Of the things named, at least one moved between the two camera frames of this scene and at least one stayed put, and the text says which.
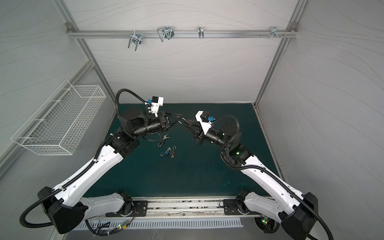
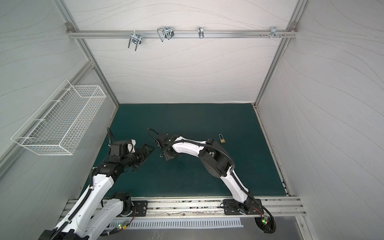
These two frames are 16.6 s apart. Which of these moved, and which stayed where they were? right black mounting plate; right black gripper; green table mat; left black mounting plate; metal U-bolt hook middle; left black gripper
Moved: left black gripper; right black gripper
Stayed: green table mat; left black mounting plate; metal U-bolt hook middle; right black mounting plate
